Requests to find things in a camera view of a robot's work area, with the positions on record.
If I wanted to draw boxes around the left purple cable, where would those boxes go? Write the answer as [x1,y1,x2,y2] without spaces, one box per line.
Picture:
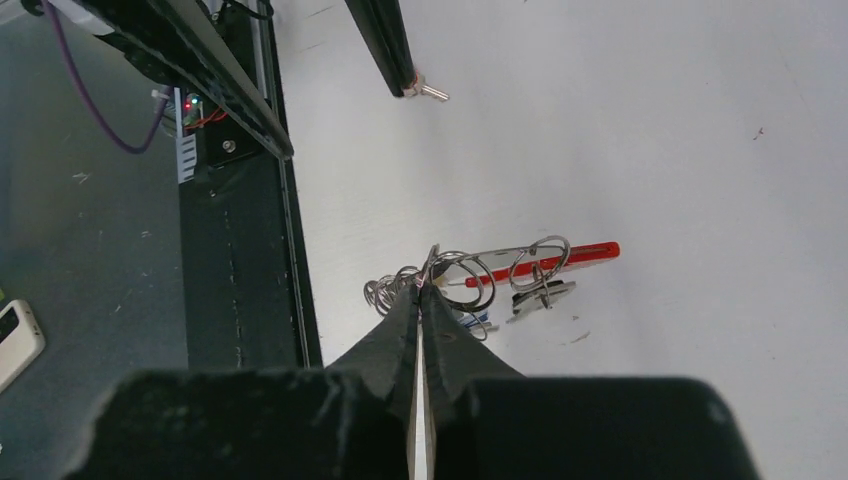
[39,0,175,156]

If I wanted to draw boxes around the key with red tag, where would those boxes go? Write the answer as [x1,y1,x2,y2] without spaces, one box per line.
[403,72,450,102]

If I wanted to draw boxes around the white device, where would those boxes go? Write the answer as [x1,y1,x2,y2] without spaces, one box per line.
[1,299,46,392]

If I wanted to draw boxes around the key organizer with red handle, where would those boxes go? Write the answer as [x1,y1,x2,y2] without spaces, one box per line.
[363,235,621,341]

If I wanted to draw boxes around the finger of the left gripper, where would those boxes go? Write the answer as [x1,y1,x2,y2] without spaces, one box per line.
[78,0,294,159]
[345,0,417,98]

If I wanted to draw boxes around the blue key tag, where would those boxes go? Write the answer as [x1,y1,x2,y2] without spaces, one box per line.
[458,310,493,331]

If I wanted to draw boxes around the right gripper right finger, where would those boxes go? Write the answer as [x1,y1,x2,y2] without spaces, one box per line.
[420,284,523,479]

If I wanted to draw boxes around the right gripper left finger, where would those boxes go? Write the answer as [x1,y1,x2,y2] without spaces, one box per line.
[327,286,420,479]

